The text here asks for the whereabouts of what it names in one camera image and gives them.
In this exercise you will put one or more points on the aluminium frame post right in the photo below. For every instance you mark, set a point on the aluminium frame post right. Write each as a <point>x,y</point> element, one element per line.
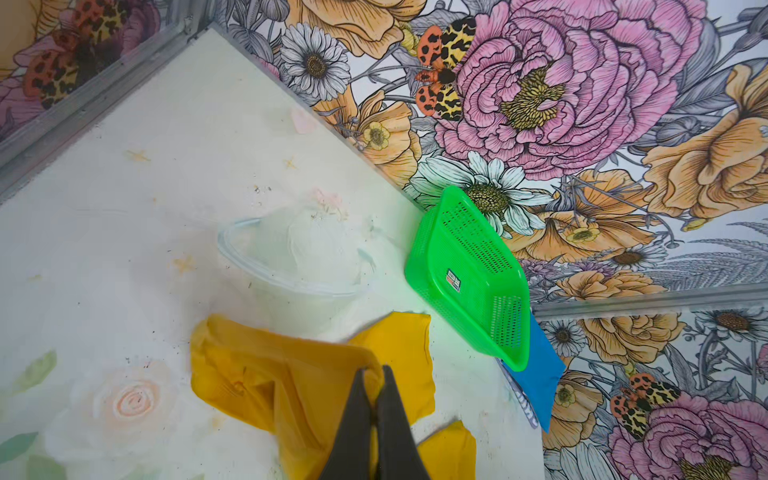
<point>729,296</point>

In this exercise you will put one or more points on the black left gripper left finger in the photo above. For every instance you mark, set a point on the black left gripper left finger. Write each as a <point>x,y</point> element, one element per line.
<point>349,458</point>

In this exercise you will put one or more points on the green plastic basket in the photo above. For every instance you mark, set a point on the green plastic basket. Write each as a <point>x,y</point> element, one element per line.
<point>461,267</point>

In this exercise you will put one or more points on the folded blue t shirt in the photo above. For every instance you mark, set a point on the folded blue t shirt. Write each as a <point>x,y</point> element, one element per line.
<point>535,387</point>

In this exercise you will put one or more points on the yellow t shirt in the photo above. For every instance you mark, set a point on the yellow t shirt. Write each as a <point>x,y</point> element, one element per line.
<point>297,389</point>

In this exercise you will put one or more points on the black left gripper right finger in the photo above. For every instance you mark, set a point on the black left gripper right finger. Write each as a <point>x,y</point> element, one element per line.
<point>398,457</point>

